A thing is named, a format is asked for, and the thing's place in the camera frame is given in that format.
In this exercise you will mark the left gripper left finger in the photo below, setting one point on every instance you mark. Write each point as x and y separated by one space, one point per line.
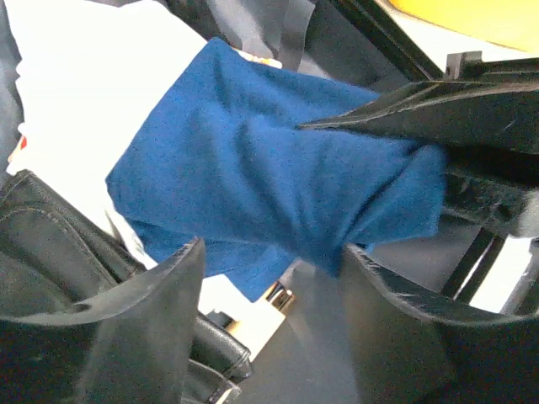
129 344

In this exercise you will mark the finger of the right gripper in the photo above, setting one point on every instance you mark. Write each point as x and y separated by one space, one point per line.
492 104
502 199

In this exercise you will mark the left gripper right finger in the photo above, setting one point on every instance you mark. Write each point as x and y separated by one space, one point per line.
411 345

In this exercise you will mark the yellow Pikachu suitcase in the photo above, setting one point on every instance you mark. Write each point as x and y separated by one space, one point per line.
308 360

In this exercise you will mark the black pouch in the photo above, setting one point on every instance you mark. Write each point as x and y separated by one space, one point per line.
53 258

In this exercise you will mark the blue cloth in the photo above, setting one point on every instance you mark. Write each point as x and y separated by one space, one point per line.
221 157

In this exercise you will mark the beige tube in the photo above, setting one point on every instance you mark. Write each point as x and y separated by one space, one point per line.
253 324

